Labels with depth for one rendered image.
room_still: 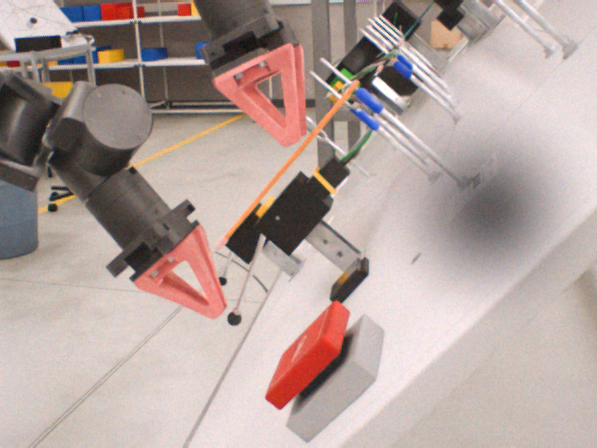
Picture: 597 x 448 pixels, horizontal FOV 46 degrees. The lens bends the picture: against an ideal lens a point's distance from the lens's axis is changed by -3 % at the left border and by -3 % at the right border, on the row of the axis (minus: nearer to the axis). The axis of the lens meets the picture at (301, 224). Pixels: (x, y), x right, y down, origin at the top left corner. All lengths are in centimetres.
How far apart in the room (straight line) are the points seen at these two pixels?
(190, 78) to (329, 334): 860
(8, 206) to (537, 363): 339
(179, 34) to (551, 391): 823
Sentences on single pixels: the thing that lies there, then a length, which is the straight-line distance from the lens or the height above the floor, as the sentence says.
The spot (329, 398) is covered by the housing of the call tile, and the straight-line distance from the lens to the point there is 38.
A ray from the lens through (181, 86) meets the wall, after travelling 901.
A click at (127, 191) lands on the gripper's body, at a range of 64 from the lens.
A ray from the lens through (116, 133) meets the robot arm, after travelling 58.
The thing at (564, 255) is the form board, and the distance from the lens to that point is 31.
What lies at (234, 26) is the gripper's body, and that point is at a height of 126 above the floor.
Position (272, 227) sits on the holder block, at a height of 109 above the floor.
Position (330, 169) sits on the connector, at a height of 114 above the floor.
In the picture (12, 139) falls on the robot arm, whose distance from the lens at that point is 64.
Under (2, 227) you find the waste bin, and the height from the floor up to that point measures 19.
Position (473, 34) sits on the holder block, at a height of 121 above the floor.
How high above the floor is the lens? 128
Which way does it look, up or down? 18 degrees down
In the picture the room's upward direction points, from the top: 3 degrees counter-clockwise
